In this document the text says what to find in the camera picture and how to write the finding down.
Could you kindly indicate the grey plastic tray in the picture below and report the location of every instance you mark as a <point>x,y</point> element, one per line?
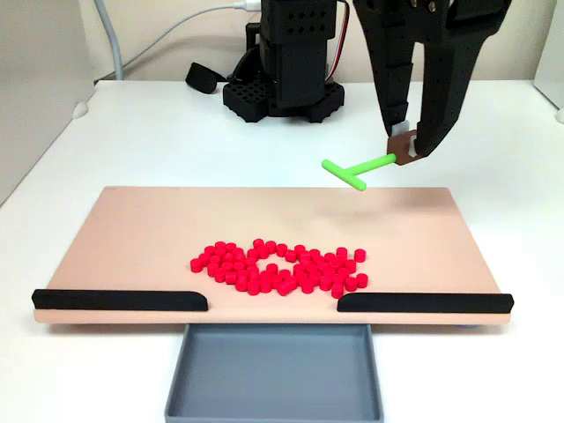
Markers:
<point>273,374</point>

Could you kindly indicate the red cylindrical granule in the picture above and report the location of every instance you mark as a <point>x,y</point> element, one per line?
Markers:
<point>258,243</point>
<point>253,287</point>
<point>362,280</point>
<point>272,268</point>
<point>270,246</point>
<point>220,245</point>
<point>196,264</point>
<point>282,250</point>
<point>360,255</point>
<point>351,284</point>
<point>337,290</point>
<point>286,287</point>

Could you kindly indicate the peach flat board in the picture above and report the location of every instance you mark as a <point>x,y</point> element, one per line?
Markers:
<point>132,247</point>

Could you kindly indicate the grey side panel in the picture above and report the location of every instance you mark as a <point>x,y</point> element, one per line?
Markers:
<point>39,88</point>

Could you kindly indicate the small white panel foot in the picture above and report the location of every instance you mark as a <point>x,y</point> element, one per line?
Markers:
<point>80,110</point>
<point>560,116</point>

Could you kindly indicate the green T-shaped pusher tool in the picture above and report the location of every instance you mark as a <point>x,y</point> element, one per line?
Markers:
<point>370,165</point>

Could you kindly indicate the black edge rail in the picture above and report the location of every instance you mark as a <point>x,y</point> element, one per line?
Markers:
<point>423,303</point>
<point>114,300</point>

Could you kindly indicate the white side panel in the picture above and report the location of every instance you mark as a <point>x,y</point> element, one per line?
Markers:
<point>551,44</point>

